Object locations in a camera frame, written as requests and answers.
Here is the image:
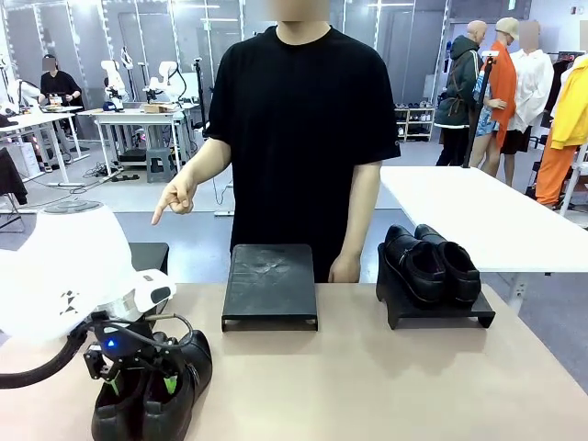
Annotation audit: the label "white shoe rack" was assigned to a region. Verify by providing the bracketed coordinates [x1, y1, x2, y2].
[394, 104, 435, 143]

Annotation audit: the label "person's right forearm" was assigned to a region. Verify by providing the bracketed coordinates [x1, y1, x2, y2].
[181, 136, 233, 190]

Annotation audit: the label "black hanging cloth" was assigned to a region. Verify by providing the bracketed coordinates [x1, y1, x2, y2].
[0, 146, 28, 206]

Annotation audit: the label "black shoe stand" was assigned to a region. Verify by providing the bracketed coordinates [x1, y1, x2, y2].
[220, 243, 319, 333]
[127, 241, 170, 277]
[375, 242, 496, 331]

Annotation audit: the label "person in black t-shirt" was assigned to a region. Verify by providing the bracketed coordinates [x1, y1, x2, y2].
[201, 0, 403, 284]

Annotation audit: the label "white desk with robots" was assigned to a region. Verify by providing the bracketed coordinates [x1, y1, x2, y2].
[76, 106, 203, 178]

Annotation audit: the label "large white table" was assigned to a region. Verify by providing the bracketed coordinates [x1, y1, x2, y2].
[379, 164, 588, 276]

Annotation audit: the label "yellow hanging garment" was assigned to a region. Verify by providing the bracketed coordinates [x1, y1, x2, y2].
[549, 54, 588, 151]

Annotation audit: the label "seated person in black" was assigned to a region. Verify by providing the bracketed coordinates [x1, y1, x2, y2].
[39, 54, 85, 111]

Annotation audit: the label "orange trousers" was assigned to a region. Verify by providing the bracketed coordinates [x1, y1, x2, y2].
[535, 145, 579, 206]

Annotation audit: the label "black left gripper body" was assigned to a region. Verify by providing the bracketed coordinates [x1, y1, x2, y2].
[84, 320, 188, 383]

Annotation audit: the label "black cable conduit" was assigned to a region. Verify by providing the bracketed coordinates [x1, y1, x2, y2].
[0, 326, 89, 391]

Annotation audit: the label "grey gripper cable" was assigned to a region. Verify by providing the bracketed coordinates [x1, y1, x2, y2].
[145, 312, 195, 344]

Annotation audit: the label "person's right hand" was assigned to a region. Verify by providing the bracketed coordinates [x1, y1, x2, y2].
[150, 172, 199, 226]

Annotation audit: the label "grey plastic stool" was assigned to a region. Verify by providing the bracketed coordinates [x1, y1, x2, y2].
[145, 146, 179, 185]

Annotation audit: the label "mannequin in dark hooded jacket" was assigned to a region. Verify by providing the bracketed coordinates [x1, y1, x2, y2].
[434, 20, 487, 167]

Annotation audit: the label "person's left forearm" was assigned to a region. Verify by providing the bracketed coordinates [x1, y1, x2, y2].
[338, 160, 383, 259]

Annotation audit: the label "person's left hand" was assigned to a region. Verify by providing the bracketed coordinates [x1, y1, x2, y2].
[328, 251, 364, 284]

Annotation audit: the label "mannequin in orange garment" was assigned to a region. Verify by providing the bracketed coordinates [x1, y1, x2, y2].
[468, 17, 521, 185]

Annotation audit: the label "white desk with black items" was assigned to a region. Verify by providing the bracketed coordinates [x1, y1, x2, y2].
[0, 105, 91, 187]

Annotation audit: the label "person in white shirt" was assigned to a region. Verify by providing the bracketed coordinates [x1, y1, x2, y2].
[499, 21, 556, 187]

